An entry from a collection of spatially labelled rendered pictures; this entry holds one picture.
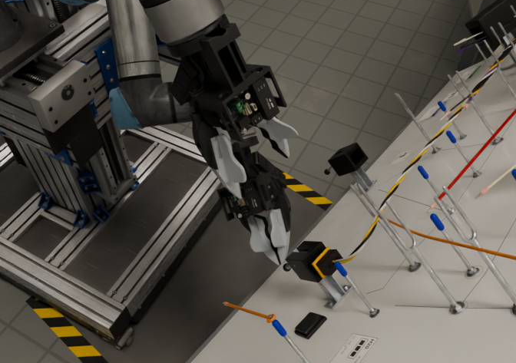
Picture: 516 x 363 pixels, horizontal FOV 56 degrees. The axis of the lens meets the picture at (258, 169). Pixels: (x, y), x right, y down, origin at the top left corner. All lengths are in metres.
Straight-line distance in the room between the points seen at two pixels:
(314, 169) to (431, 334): 1.80
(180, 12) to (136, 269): 1.38
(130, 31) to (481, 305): 0.66
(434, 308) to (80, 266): 1.46
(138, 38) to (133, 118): 0.14
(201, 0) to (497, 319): 0.42
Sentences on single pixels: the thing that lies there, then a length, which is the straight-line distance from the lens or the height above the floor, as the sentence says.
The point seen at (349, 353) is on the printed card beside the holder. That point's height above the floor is 1.17.
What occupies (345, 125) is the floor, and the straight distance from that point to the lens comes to 2.55.
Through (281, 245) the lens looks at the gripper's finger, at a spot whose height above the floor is 1.08.
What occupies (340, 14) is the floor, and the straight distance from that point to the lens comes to 3.38.
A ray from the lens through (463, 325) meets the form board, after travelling 0.55.
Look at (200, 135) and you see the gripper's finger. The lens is 0.56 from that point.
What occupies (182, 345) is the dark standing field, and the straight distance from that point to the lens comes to 1.89.
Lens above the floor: 1.75
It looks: 49 degrees down
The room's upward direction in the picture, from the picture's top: straight up
